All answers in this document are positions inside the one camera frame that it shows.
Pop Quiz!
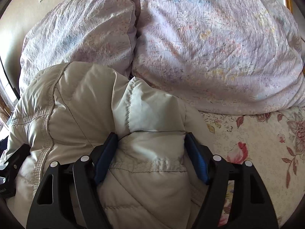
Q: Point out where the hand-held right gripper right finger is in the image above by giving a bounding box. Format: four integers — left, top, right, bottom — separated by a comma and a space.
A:
184, 132, 279, 229

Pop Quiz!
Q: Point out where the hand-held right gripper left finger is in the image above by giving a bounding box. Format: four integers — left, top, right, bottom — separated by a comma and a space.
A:
26, 132, 119, 229

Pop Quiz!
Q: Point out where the beige down jacket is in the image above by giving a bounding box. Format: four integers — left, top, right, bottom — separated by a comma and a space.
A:
5, 61, 215, 229

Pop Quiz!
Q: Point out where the floral quilted bedspread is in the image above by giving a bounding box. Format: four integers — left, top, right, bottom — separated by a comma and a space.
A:
200, 106, 305, 229

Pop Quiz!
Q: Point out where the lilac floral duvet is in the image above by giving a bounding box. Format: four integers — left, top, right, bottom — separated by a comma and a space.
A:
19, 0, 305, 115

